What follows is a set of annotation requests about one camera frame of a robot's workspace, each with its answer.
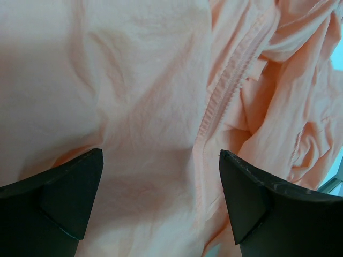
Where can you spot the salmon pink jacket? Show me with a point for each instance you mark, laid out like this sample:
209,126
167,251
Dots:
162,87

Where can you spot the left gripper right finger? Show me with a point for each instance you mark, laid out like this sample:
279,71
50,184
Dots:
271,217

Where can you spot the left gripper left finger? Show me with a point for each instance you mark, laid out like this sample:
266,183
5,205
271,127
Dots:
47,214

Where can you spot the front aluminium rail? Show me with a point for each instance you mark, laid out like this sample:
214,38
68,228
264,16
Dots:
333,186

